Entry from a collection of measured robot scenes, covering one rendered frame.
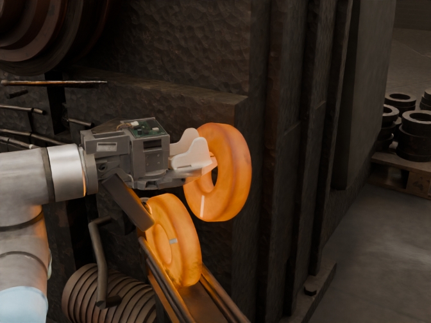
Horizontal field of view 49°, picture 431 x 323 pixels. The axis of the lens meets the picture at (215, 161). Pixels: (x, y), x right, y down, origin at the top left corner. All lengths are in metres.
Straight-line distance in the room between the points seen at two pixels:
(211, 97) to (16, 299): 0.53
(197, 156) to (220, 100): 0.23
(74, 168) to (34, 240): 0.11
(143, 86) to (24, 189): 0.43
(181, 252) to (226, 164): 0.15
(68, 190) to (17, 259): 0.11
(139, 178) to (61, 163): 0.11
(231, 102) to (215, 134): 0.18
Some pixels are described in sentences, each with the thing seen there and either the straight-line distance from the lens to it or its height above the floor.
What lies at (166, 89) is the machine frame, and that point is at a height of 0.87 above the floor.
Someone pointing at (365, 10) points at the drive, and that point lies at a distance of 1.59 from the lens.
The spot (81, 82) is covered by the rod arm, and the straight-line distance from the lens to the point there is 1.03.
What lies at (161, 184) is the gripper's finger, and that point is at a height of 0.84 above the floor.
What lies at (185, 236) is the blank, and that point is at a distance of 0.71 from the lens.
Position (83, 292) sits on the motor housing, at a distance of 1.00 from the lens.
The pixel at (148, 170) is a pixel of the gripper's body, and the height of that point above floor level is 0.85.
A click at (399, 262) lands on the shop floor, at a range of 2.01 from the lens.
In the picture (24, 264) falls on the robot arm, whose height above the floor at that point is 0.80.
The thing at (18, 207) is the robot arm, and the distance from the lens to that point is 0.65.
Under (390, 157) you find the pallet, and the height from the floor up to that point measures 0.14.
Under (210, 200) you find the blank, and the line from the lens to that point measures 0.72.
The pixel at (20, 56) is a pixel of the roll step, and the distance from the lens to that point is 1.05.
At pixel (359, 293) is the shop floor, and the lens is 1.81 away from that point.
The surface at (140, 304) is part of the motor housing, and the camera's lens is 0.94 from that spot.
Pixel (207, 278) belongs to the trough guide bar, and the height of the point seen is 0.69.
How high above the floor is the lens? 1.16
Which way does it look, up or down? 26 degrees down
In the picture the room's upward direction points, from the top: straight up
